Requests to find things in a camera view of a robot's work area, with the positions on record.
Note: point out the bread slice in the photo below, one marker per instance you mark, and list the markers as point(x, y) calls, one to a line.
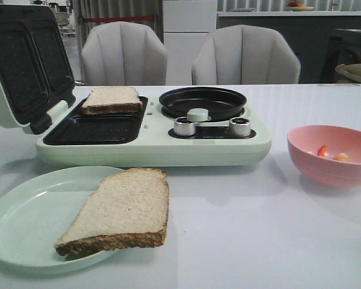
point(128, 209)
point(112, 99)

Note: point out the cooked shrimp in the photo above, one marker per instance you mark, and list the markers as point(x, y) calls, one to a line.
point(322, 151)
point(342, 157)

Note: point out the pink plastic bowl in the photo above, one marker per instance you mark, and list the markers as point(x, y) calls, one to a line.
point(303, 143)

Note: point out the mint green sandwich maker lid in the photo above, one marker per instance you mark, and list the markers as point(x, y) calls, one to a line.
point(36, 79)

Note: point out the mint green breakfast maker base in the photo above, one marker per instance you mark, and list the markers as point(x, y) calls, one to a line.
point(146, 139)

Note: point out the left silver control knob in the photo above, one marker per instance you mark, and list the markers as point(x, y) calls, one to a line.
point(184, 127)

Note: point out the silver control knob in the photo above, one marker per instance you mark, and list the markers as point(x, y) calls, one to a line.
point(239, 127)
point(184, 127)

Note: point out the black round frying pan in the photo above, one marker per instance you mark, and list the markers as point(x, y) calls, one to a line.
point(222, 104)

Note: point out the right silver control knob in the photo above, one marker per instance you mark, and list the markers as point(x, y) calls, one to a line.
point(239, 127)

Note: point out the right grey upholstered chair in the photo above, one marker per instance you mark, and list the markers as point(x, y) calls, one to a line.
point(244, 54)

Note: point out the grey upholstered chair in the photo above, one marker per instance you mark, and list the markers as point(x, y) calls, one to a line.
point(244, 54)
point(123, 53)

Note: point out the left grey upholstered chair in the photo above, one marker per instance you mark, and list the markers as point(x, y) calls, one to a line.
point(123, 53)

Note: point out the white refrigerator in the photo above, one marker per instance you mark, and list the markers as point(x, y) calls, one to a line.
point(185, 24)

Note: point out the red barrier belt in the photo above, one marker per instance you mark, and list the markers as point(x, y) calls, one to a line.
point(117, 19)

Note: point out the dark grey kitchen counter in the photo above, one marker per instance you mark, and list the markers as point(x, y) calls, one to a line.
point(306, 32)

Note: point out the mint green round plate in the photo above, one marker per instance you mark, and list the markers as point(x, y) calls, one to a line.
point(36, 213)

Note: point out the fruit plate on counter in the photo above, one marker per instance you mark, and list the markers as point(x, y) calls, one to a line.
point(296, 5)

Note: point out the dark washing machine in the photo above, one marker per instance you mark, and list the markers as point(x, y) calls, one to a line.
point(344, 47)

